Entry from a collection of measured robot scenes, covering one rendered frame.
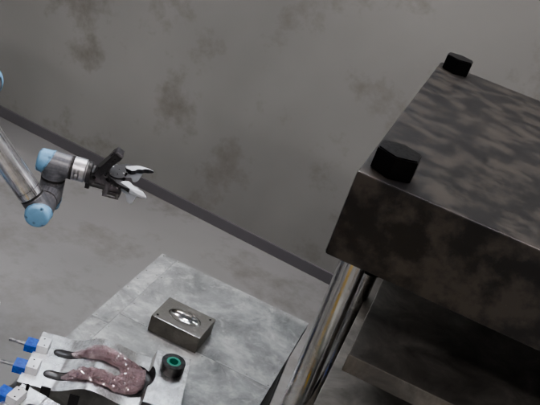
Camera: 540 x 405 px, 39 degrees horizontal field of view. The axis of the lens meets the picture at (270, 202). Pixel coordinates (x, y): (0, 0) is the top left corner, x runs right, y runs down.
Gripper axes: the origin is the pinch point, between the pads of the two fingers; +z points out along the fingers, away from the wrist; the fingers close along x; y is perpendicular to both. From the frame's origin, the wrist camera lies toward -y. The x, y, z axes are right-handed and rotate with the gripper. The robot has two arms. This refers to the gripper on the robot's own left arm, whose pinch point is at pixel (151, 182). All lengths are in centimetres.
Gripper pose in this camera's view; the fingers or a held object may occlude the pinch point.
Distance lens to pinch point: 244.6
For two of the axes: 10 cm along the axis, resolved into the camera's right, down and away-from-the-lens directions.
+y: -3.0, 7.8, 5.4
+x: -0.2, 5.7, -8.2
